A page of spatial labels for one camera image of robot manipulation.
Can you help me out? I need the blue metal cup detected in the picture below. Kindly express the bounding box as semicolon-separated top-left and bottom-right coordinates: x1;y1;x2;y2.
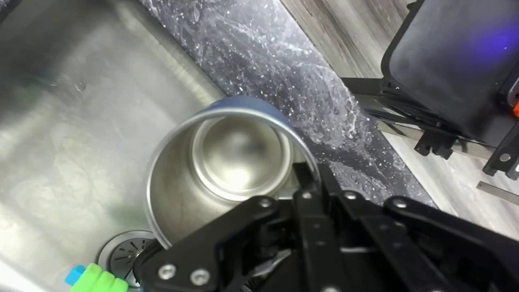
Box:
142;95;321;249

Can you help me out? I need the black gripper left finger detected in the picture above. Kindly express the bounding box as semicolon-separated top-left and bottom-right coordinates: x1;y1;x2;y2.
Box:
131;160;347;292

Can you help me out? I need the stainless steel sink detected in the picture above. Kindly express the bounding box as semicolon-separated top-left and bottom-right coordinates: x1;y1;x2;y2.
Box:
0;0;228;292

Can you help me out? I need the steel sink drain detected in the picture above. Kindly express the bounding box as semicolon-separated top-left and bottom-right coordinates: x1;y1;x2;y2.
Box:
95;228;159;285

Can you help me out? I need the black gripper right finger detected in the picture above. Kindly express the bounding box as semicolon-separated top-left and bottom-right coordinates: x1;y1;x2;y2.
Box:
318;163;519;292

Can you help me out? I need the green blue brush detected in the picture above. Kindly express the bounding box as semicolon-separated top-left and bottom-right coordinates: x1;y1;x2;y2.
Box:
63;262;131;292

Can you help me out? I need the black perforated cart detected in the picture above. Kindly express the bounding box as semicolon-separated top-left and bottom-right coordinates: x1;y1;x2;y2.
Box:
339;0;519;180

